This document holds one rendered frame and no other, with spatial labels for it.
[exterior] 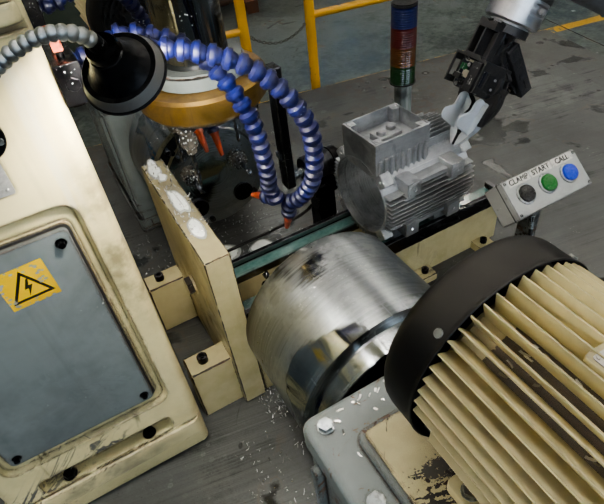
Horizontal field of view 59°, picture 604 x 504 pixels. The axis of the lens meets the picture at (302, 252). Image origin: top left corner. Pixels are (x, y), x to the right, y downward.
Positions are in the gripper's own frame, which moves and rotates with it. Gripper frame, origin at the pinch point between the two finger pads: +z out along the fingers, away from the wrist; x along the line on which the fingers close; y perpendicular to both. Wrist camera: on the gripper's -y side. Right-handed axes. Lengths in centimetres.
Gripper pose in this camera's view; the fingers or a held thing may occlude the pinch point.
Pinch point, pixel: (459, 139)
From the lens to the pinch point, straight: 104.1
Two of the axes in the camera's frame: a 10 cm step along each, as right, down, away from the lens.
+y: -8.0, -0.2, -6.0
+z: -3.5, 8.3, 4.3
